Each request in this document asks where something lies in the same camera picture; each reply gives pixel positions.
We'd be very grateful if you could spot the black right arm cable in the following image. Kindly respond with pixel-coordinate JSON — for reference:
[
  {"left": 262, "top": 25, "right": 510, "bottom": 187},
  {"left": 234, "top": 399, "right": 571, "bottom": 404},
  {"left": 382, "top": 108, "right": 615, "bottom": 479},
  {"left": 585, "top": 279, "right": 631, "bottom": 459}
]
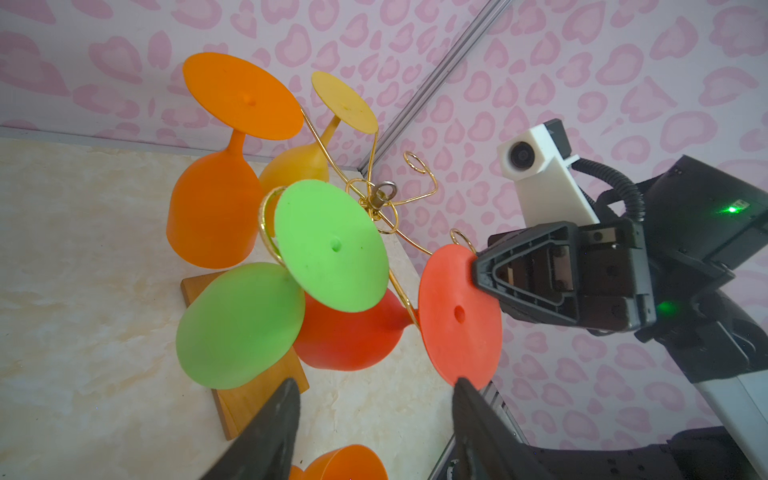
[{"left": 569, "top": 157, "right": 648, "bottom": 223}]

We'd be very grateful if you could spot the amber wooden rack base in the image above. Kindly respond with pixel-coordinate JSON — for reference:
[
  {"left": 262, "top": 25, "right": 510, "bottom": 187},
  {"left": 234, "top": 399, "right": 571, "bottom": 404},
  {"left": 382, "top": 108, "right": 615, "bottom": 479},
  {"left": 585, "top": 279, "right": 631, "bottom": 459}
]
[{"left": 176, "top": 263, "right": 308, "bottom": 440}]

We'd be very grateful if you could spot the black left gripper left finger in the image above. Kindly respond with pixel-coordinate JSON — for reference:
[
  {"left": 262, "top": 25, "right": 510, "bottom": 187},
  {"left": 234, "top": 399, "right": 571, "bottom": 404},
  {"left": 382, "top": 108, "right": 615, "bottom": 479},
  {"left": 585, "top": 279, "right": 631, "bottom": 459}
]
[{"left": 202, "top": 378, "right": 300, "bottom": 480}]

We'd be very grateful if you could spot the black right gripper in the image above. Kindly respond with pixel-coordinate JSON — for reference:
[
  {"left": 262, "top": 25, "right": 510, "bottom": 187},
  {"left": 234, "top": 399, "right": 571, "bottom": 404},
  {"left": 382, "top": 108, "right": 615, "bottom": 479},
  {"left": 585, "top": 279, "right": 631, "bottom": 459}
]
[{"left": 471, "top": 218, "right": 656, "bottom": 333}]

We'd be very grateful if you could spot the orange wine glass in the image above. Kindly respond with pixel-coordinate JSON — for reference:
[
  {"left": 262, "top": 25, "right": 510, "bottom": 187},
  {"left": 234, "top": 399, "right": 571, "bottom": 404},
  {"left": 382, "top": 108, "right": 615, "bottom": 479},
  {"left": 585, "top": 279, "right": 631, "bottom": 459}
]
[
  {"left": 288, "top": 444, "right": 388, "bottom": 480},
  {"left": 166, "top": 52, "right": 303, "bottom": 269}
]

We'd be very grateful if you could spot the yellow wine glass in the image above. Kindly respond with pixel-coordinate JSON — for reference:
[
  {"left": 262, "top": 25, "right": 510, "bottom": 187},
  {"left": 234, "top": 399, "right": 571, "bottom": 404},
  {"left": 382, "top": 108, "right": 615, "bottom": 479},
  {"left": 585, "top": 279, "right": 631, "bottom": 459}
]
[{"left": 257, "top": 70, "right": 380, "bottom": 238}]

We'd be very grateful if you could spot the green wine glass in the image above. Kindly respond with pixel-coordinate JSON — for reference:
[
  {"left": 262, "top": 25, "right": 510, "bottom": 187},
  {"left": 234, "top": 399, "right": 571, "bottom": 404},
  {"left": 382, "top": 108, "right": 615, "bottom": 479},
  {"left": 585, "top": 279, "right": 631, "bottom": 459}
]
[{"left": 175, "top": 180, "right": 389, "bottom": 390}]

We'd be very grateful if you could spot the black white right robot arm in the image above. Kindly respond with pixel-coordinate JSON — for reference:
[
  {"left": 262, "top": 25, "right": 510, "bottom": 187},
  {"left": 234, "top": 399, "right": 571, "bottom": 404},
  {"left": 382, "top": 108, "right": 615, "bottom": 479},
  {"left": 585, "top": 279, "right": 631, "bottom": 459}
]
[{"left": 472, "top": 156, "right": 767, "bottom": 475}]

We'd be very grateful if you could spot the gold wire glass rack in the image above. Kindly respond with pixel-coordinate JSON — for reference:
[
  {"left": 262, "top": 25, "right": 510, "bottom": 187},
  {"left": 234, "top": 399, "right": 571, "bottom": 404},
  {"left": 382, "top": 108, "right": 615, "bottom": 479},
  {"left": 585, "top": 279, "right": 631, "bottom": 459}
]
[{"left": 258, "top": 107, "right": 477, "bottom": 329}]

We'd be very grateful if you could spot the red wine glass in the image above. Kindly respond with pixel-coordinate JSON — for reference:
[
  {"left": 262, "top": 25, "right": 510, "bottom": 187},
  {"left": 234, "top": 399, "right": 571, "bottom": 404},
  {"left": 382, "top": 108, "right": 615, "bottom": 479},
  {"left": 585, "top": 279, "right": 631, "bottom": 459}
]
[{"left": 294, "top": 244, "right": 503, "bottom": 389}]

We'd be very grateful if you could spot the aluminium corner frame post right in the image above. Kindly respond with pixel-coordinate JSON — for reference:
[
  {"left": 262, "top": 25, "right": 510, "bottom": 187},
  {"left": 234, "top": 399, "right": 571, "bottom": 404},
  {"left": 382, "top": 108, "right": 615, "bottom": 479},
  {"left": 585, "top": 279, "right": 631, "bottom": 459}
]
[{"left": 355, "top": 0, "right": 514, "bottom": 174}]

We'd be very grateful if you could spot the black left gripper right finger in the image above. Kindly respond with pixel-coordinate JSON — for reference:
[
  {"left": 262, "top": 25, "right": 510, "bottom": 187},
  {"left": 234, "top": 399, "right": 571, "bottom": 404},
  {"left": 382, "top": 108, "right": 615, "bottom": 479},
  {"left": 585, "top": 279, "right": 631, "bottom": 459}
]
[{"left": 452, "top": 377, "right": 540, "bottom": 479}]

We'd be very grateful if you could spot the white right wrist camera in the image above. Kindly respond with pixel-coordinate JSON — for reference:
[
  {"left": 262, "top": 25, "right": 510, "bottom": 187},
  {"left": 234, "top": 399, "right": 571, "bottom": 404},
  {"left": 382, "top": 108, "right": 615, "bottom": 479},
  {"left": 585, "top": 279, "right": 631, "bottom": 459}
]
[{"left": 497, "top": 118, "right": 599, "bottom": 228}]

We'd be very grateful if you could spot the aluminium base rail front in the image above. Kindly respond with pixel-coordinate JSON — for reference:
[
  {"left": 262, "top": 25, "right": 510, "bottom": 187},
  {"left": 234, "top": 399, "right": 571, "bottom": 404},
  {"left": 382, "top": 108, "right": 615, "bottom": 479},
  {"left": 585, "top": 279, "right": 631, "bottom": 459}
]
[{"left": 429, "top": 378, "right": 527, "bottom": 479}]

